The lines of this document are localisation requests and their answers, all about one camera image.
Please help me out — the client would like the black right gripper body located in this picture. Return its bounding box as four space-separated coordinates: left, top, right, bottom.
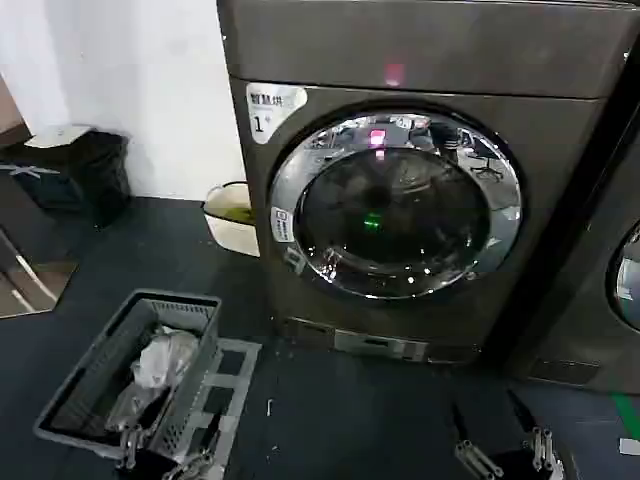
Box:
485 449 567 480

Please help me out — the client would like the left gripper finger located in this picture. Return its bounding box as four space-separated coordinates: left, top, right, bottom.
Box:
118 387 171 470
168 413 224 480

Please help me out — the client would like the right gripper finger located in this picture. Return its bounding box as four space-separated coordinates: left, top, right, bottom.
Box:
451 398 505 479
506 388 557 475

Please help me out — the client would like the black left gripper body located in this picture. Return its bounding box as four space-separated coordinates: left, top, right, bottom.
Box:
130 446 177 480

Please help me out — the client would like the grey plastic laundry basket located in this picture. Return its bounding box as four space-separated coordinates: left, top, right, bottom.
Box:
32 288 223 461

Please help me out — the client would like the pale grey crumpled garment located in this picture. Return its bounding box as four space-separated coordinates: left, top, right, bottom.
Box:
104 327 200 432

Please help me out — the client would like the grey dryer with partial door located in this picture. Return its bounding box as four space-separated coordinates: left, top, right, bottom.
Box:
514 97 640 398

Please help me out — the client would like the white plastic basin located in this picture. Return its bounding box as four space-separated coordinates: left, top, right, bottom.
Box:
203 181 262 258

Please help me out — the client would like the round glass dryer door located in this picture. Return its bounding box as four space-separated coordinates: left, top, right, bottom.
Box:
268 101 524 300

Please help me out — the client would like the black waste bin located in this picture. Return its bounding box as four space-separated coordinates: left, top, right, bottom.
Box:
69 129 132 230

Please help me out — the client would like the dark box with white cross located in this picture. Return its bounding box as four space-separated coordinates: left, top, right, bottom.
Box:
0 160 84 213

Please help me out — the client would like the white dryer label sticker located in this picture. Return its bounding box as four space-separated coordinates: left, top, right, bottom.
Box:
245 82 308 147

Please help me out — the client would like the grey front-load dryer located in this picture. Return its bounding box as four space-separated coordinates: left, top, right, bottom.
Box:
215 0 632 366

